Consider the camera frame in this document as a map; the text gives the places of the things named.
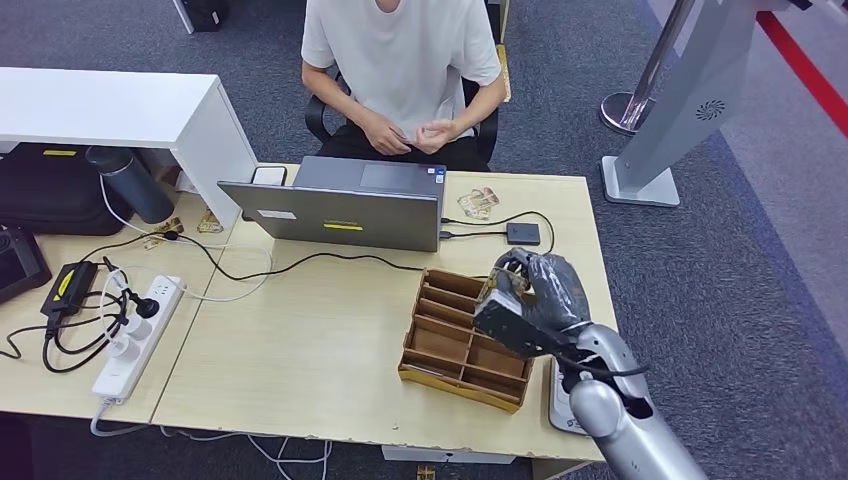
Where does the person's left hand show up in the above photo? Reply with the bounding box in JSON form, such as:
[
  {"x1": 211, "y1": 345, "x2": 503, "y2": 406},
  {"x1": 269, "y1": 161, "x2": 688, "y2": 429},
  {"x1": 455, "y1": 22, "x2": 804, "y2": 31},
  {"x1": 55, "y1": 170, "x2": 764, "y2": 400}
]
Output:
[{"x1": 413, "y1": 119, "x2": 460, "y2": 156}]

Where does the person's right hand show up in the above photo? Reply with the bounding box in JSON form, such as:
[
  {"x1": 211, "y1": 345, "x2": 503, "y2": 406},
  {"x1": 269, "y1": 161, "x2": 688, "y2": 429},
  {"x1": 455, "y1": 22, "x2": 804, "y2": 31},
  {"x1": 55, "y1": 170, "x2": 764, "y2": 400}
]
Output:
[{"x1": 362, "y1": 112, "x2": 412, "y2": 157}]

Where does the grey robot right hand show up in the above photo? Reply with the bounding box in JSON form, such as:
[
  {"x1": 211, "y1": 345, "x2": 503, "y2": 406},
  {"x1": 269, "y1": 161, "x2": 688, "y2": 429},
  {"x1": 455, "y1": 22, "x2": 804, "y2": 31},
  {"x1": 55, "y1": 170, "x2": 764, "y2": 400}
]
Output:
[{"x1": 493, "y1": 246, "x2": 592, "y2": 340}]

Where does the wooden card organizer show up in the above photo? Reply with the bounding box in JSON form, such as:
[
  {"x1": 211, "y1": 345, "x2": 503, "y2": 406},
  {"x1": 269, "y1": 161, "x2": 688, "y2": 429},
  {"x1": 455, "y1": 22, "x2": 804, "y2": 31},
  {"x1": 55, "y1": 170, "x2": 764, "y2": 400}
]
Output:
[{"x1": 397, "y1": 266, "x2": 535, "y2": 415}]

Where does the person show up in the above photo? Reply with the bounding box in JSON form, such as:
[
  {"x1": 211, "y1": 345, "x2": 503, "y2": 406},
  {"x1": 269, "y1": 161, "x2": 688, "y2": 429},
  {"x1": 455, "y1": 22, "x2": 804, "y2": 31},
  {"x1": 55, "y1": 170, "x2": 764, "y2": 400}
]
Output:
[{"x1": 301, "y1": 0, "x2": 508, "y2": 172}]

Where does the white card reader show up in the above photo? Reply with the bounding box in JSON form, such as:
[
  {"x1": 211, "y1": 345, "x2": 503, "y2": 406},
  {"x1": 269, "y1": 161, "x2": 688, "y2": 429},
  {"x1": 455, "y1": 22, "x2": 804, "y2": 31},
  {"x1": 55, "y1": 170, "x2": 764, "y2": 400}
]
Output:
[{"x1": 547, "y1": 357, "x2": 591, "y2": 437}]

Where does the black office chair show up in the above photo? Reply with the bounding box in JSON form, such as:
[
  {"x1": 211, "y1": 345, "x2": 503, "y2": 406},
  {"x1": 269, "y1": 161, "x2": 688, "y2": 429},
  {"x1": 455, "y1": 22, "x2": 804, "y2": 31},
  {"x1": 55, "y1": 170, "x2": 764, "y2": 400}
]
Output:
[{"x1": 304, "y1": 69, "x2": 499, "y2": 164}]

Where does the black external drive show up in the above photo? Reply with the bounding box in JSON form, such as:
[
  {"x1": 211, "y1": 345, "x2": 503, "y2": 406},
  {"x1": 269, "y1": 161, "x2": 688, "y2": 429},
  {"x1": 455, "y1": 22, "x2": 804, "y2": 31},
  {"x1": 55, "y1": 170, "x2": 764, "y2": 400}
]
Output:
[{"x1": 506, "y1": 222, "x2": 542, "y2": 247}]

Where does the grey laptop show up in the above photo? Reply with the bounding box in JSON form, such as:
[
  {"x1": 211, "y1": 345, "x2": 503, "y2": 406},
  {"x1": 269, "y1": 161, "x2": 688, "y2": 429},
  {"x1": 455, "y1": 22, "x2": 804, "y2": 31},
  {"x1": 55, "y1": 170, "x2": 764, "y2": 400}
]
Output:
[{"x1": 217, "y1": 155, "x2": 447, "y2": 254}]

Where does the white smartphone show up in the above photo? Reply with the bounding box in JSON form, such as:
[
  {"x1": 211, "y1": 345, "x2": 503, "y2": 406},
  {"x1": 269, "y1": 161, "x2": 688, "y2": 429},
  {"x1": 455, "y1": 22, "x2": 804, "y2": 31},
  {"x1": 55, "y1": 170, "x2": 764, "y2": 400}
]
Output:
[{"x1": 250, "y1": 165, "x2": 289, "y2": 188}]

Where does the silver kiosk stand swirl logo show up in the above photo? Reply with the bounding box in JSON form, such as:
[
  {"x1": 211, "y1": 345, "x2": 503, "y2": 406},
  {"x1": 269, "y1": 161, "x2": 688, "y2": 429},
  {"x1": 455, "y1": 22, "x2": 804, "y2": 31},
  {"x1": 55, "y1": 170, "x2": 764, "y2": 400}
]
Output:
[{"x1": 600, "y1": 0, "x2": 793, "y2": 208}]

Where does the dark water bottle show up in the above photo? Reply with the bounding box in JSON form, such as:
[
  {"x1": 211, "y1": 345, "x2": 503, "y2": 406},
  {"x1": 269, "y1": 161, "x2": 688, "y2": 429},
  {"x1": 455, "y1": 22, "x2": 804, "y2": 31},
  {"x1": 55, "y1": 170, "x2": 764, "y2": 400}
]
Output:
[{"x1": 84, "y1": 145, "x2": 176, "y2": 225}]

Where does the white desk shelf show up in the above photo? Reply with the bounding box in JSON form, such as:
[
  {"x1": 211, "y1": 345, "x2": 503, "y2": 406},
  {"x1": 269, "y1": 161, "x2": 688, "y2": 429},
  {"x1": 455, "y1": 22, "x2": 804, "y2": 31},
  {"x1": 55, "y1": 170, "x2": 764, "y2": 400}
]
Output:
[{"x1": 0, "y1": 66, "x2": 260, "y2": 230}]

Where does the black plug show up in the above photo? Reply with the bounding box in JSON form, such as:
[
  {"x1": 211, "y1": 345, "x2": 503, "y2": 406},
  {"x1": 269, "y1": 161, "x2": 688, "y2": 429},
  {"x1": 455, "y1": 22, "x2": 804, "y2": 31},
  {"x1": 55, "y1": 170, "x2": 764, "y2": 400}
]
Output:
[{"x1": 127, "y1": 291, "x2": 162, "y2": 321}]

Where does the white plug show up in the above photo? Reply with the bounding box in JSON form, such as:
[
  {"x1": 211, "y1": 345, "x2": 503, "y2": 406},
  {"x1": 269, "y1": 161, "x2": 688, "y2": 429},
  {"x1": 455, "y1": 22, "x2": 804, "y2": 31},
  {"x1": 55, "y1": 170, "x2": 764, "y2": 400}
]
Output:
[
  {"x1": 107, "y1": 334, "x2": 142, "y2": 362},
  {"x1": 123, "y1": 316, "x2": 155, "y2": 342}
]

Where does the red barrier belt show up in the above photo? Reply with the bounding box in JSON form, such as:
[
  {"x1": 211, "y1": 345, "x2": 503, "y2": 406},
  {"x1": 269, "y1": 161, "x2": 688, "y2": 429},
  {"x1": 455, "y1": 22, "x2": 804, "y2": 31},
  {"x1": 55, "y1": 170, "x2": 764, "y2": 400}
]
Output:
[{"x1": 757, "y1": 9, "x2": 848, "y2": 137}]

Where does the black bag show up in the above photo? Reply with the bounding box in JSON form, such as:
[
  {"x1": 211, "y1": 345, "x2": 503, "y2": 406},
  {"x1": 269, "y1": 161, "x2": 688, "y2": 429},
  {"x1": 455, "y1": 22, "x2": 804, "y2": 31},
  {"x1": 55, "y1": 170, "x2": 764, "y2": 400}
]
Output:
[{"x1": 0, "y1": 142, "x2": 134, "y2": 238}]

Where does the black power adapter yellow label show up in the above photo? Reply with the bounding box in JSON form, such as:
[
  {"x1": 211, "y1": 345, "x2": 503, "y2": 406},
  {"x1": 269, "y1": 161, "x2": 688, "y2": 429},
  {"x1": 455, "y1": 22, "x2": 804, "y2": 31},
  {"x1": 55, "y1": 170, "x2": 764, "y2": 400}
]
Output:
[{"x1": 39, "y1": 260, "x2": 99, "y2": 319}]

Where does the white power strip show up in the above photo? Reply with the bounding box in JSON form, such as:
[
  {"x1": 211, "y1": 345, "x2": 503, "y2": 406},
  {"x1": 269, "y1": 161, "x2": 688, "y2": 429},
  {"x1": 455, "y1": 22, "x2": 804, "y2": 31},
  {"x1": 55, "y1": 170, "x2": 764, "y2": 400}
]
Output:
[{"x1": 90, "y1": 274, "x2": 185, "y2": 404}]

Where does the long black drive cable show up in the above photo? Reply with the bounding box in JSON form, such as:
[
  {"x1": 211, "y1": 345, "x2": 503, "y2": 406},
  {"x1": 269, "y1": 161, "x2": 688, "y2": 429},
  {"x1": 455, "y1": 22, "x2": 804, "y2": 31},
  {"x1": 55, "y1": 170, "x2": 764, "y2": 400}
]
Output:
[{"x1": 441, "y1": 210, "x2": 556, "y2": 256}]

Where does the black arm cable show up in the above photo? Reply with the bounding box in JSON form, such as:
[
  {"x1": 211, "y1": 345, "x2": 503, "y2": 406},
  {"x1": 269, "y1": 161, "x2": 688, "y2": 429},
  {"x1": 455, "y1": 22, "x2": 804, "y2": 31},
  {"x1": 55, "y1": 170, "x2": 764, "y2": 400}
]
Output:
[{"x1": 529, "y1": 341, "x2": 652, "y2": 382}]

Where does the black laptop power cable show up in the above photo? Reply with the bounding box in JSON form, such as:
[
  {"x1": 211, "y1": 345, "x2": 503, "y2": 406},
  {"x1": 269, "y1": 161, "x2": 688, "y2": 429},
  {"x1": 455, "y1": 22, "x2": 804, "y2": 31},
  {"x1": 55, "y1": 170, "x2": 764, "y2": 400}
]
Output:
[{"x1": 79, "y1": 230, "x2": 425, "y2": 283}]

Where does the thin white cable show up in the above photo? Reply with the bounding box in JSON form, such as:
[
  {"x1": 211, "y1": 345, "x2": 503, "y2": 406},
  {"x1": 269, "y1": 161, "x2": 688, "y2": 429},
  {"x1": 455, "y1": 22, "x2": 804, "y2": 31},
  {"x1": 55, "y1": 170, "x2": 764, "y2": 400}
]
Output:
[{"x1": 99, "y1": 173, "x2": 276, "y2": 305}]

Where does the chrome stanchion post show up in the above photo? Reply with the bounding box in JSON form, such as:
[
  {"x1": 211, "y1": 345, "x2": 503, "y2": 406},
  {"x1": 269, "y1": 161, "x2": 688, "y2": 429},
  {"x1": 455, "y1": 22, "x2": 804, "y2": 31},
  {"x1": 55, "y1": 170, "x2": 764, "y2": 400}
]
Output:
[{"x1": 599, "y1": 0, "x2": 697, "y2": 137}]

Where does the black adapter mains cable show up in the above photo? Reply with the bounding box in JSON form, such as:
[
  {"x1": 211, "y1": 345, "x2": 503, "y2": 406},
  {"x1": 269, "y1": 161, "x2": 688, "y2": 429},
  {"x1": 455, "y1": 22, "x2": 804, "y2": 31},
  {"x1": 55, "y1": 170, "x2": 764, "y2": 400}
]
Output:
[{"x1": 0, "y1": 291, "x2": 132, "y2": 376}]

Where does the white power strip cord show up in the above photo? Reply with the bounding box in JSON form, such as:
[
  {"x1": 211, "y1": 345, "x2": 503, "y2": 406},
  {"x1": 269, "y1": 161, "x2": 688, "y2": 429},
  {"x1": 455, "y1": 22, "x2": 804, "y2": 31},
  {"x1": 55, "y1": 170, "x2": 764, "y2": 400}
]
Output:
[{"x1": 89, "y1": 400, "x2": 333, "y2": 480}]

